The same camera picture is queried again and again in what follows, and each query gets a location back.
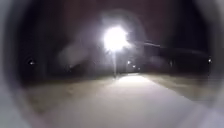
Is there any dry grass verge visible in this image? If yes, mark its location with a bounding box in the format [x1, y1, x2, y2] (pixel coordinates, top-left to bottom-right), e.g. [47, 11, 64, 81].
[23, 77, 116, 115]
[141, 73, 215, 105]

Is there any grey paved path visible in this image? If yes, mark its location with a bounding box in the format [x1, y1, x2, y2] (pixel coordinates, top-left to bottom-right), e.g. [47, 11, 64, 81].
[43, 73, 216, 128]

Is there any street lamp on pole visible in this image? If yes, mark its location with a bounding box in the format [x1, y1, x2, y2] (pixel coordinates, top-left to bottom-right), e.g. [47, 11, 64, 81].
[126, 60, 132, 74]
[102, 25, 130, 79]

